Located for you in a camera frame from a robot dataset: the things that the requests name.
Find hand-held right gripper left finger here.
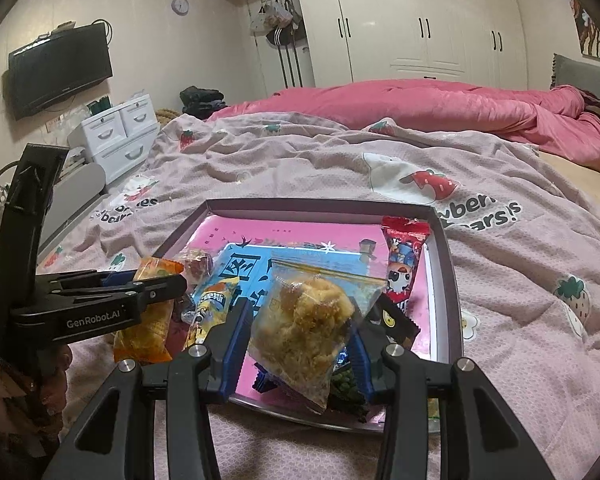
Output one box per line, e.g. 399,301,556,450
40,302,255,480

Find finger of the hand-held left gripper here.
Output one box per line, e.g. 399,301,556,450
36,269,137,292
60,274,188,307

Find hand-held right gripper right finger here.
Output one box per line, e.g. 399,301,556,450
349,330,556,480

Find orange wafer roll packet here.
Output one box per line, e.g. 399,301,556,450
112,256,187,365

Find yellow snack packet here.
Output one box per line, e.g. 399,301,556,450
182,280,241,353

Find blue snack packet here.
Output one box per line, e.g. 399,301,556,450
252,365,281,393

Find round candy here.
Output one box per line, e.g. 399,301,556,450
172,252,216,286

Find black green pea packet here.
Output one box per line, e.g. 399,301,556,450
330,295,421,418

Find clear bag with floss cake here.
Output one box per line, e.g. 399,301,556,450
247,257,388,413

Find red snack bar packet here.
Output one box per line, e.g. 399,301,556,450
381,216,431,318

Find dark cardboard box tray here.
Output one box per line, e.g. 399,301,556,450
150,198,465,433

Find person's left hand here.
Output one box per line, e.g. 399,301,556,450
27,345,76,436

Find pink book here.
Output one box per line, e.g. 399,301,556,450
180,210,438,426

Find white drawer cabinet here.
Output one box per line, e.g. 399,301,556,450
67,100,161,186

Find printed strawberry blanket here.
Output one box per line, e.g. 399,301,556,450
30,112,600,480

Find dark clothes pile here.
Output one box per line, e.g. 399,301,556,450
179,85,228,120

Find pink quilt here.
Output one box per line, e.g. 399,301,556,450
205,79,600,176

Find beige bed sheet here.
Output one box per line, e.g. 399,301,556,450
537,150,600,221

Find hanging bags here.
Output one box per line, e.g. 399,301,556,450
250,0,303,48

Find white wardrobe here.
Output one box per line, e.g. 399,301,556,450
207,0,531,96

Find grey padded headboard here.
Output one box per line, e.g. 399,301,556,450
550,52,600,91

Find black wall television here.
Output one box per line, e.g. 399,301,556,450
7,22,113,121

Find wall poster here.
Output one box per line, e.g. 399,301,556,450
562,0,600,66

